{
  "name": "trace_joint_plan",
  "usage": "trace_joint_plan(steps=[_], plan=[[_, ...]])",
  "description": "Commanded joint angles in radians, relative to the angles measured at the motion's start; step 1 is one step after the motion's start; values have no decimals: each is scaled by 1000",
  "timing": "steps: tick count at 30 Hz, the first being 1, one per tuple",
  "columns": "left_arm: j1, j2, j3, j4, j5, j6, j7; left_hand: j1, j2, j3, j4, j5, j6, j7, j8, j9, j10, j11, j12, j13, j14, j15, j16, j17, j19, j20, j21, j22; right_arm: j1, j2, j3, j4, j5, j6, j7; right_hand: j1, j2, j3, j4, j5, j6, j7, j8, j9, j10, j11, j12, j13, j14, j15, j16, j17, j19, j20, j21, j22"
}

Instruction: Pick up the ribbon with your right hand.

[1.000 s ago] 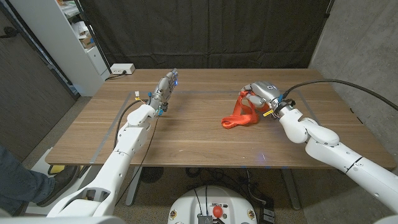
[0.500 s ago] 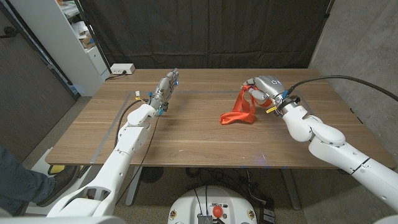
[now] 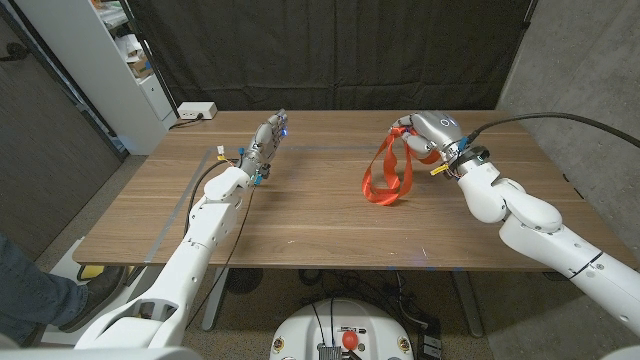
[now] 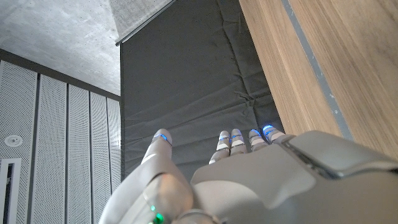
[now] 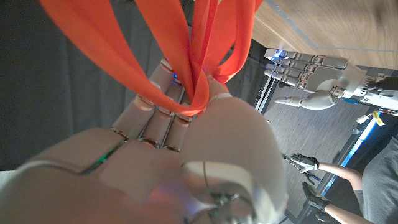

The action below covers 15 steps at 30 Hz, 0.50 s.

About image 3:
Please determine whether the black backdrop stand pole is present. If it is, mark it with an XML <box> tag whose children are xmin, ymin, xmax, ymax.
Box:
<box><xmin>119</xmin><ymin>0</ymin><xmax>181</xmax><ymax>119</ymax></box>

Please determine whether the white floor platform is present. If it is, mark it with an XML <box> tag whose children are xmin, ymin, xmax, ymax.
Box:
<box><xmin>38</xmin><ymin>237</ymin><xmax>151</xmax><ymax>347</ymax></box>

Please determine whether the dark brown shoe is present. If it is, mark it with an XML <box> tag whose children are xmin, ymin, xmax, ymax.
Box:
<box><xmin>57</xmin><ymin>264</ymin><xmax>134</xmax><ymax>334</ymax></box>

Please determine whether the orange satin ribbon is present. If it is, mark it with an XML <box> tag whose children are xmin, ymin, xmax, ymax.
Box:
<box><xmin>361</xmin><ymin>126</ymin><xmax>444</xmax><ymax>207</ymax></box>

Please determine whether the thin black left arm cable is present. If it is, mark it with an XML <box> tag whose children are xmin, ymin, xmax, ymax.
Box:
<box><xmin>185</xmin><ymin>185</ymin><xmax>257</xmax><ymax>330</ymax></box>

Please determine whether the white shelf cabinet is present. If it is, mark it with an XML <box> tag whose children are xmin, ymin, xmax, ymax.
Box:
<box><xmin>14</xmin><ymin>0</ymin><xmax>179</xmax><ymax>156</ymax></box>

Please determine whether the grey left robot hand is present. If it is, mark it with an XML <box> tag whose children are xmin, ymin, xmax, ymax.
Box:
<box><xmin>239</xmin><ymin>108</ymin><xmax>290</xmax><ymax>187</ymax></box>

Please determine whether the black fabric backdrop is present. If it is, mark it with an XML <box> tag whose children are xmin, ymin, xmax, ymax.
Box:
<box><xmin>127</xmin><ymin>0</ymin><xmax>534</xmax><ymax>112</ymax></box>

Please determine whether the grey metal table leg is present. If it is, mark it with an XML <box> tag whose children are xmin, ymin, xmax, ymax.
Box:
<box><xmin>451</xmin><ymin>271</ymin><xmax>484</xmax><ymax>339</ymax></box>
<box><xmin>201</xmin><ymin>267</ymin><xmax>231</xmax><ymax>333</ymax></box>

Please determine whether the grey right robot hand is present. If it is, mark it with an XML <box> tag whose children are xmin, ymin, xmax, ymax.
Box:
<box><xmin>390</xmin><ymin>110</ymin><xmax>492</xmax><ymax>179</ymax></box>

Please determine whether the black power strip cord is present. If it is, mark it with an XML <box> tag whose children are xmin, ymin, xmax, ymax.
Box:
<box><xmin>168</xmin><ymin>113</ymin><xmax>204</xmax><ymax>132</ymax></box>

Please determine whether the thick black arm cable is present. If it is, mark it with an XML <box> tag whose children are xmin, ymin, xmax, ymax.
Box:
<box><xmin>466</xmin><ymin>111</ymin><xmax>640</xmax><ymax>150</ymax></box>
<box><xmin>183</xmin><ymin>158</ymin><xmax>242</xmax><ymax>237</ymax></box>

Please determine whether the yellow floor object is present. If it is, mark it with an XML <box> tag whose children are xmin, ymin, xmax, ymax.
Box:
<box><xmin>77</xmin><ymin>264</ymin><xmax>106</xmax><ymax>282</ymax></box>

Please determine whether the person leg in jeans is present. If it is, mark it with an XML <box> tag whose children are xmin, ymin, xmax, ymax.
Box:
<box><xmin>0</xmin><ymin>232</ymin><xmax>91</xmax><ymax>347</ymax></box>

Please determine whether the cardboard box with blue tape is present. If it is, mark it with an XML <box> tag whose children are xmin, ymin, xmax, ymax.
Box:
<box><xmin>127</xmin><ymin>54</ymin><xmax>154</xmax><ymax>79</ymax></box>

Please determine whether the white power strip box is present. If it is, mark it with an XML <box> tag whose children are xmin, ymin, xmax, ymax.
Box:
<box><xmin>177</xmin><ymin>101</ymin><xmax>219</xmax><ymax>121</ymax></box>

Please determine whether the black floor power strip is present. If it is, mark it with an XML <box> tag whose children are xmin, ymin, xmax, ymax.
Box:
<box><xmin>417</xmin><ymin>319</ymin><xmax>444</xmax><ymax>360</ymax></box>

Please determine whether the round black floor object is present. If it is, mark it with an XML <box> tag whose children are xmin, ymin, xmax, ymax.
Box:
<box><xmin>224</xmin><ymin>268</ymin><xmax>265</xmax><ymax>296</ymax></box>

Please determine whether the black door handle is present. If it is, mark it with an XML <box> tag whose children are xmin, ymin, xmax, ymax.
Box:
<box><xmin>0</xmin><ymin>42</ymin><xmax>29</xmax><ymax>64</ymax></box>

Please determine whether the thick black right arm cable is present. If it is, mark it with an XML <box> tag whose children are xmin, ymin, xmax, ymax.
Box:
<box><xmin>466</xmin><ymin>111</ymin><xmax>640</xmax><ymax>150</ymax></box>

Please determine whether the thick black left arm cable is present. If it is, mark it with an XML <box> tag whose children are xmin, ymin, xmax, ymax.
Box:
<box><xmin>183</xmin><ymin>158</ymin><xmax>242</xmax><ymax>237</ymax></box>

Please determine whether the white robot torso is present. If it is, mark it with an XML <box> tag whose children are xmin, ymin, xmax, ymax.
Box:
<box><xmin>269</xmin><ymin>298</ymin><xmax>415</xmax><ymax>360</ymax></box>

